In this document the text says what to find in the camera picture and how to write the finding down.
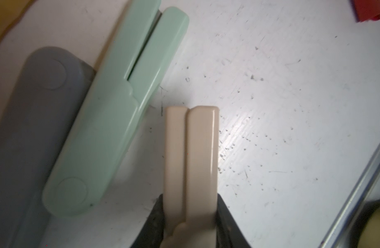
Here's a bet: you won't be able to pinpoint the grey pruning pliers centre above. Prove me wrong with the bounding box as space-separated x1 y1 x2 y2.
0 46 96 248

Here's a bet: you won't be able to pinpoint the red plastic tool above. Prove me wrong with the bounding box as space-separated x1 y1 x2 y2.
351 0 380 22

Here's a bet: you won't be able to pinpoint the beige pruning pliers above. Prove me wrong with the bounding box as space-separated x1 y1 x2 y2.
160 106 220 248

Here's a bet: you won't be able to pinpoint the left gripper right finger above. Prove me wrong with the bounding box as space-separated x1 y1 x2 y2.
216 194 251 248

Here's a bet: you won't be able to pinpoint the mint green pliers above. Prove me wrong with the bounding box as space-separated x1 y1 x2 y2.
42 1 189 218

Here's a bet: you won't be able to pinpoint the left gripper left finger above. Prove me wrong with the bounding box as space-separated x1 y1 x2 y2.
130 194 165 248

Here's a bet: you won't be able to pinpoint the yellow plastic storage box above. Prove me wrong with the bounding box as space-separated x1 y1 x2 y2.
0 0 35 43

